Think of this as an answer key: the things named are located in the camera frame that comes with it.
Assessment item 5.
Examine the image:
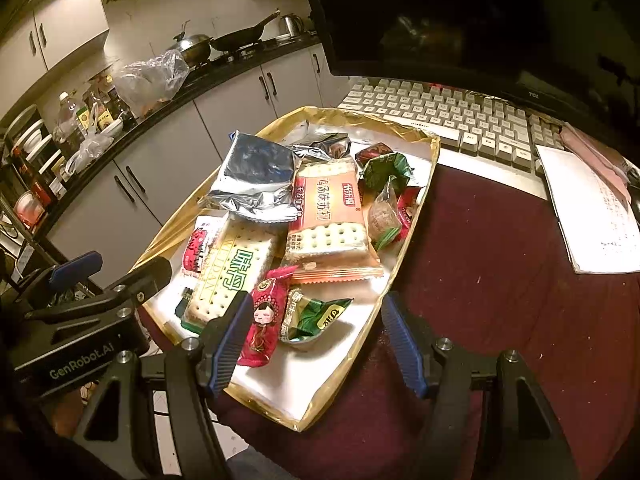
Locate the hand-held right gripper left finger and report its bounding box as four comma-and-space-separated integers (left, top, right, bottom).
72, 291, 256, 480

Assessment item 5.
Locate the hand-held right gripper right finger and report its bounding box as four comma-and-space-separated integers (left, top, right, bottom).
381, 291, 581, 480

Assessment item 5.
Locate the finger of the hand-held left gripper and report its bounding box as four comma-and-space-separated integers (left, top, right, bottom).
25, 256, 173, 326
10, 251, 104, 311

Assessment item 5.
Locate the red doll-print snack packet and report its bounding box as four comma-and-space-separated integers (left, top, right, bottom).
236, 266, 299, 368

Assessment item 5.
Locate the gold-rimmed white tray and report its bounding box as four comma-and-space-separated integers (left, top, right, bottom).
134, 106, 442, 433

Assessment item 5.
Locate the red white snack packet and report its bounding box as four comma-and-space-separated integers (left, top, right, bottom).
174, 212, 228, 318

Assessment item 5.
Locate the green-lettered cracker packet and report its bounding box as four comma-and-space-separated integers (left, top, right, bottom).
175, 217, 281, 333

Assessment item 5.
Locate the maroon tablecloth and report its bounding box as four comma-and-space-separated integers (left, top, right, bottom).
137, 162, 640, 480

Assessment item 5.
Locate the white kitchen base cabinet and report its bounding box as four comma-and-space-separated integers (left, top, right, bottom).
47, 42, 351, 291

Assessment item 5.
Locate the dish rack with bowls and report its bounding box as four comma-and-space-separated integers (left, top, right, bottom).
0, 105, 68, 241

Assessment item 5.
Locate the small clear plastic bag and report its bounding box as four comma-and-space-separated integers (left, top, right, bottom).
65, 132, 116, 176

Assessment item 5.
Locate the clear packet with brown snack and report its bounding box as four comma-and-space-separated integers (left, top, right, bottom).
367, 177, 403, 252

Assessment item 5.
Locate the clear water bottle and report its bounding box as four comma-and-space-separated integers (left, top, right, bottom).
52, 92, 88, 158

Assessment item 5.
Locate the small red snack packet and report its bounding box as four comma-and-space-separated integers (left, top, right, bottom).
396, 185, 423, 226

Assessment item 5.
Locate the large silver foil packet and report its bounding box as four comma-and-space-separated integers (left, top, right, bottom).
197, 131, 301, 223

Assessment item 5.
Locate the yellow label bottle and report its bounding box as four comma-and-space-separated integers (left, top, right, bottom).
85, 92, 113, 133

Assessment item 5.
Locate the orange cracker packet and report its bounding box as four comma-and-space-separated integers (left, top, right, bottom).
280, 156, 385, 281

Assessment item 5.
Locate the dark sauce bottle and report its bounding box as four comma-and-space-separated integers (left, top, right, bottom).
107, 87, 136, 128

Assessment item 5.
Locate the black kitchen countertop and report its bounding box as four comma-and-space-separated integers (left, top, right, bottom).
30, 32, 323, 241

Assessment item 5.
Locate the dark green snack packet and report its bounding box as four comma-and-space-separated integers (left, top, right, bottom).
357, 152, 415, 196

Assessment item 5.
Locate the dark red snack packet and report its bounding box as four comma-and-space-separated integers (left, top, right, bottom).
354, 142, 396, 166

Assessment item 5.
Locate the small silver foil packet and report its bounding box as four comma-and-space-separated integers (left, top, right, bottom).
290, 132, 352, 163

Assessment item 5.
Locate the white paper sheet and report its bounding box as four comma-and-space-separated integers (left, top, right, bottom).
535, 142, 640, 276

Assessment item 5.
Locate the steel pot with lid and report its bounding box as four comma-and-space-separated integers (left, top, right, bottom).
167, 20, 213, 66

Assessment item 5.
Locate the white computer keyboard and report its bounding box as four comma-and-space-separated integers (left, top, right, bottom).
337, 77, 566, 178

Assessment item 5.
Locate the black wok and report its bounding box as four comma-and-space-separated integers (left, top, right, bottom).
210, 10, 282, 53

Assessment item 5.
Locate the pink paper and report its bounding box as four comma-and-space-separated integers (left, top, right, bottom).
557, 122, 640, 191

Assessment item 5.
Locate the steel kettle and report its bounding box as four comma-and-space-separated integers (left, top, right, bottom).
277, 12, 307, 38

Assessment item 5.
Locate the black monitor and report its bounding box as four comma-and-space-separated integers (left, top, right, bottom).
295, 0, 640, 126

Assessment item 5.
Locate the white upper wall cabinet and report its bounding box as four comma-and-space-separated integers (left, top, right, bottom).
0, 0, 111, 121

